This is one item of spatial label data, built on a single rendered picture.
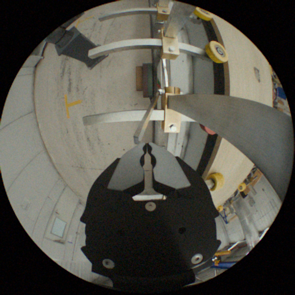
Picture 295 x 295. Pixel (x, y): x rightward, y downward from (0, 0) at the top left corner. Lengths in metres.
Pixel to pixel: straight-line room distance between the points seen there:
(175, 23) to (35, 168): 2.90
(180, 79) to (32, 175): 2.99
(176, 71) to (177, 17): 0.36
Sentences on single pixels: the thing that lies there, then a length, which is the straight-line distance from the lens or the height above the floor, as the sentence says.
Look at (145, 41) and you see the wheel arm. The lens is 0.34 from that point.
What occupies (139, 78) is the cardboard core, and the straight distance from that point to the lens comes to 1.07.
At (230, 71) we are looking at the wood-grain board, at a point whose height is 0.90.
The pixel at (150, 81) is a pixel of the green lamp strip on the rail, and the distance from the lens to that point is 0.42.
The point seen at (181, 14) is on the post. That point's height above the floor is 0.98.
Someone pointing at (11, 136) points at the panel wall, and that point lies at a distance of 2.62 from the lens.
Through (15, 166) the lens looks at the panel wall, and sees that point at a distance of 2.64.
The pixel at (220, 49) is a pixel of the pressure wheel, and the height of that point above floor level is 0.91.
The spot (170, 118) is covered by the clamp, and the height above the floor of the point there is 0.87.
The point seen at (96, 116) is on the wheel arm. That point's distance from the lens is 0.30.
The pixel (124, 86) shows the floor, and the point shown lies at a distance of 1.15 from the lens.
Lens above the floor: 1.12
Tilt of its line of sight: 61 degrees down
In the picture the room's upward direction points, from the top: 178 degrees clockwise
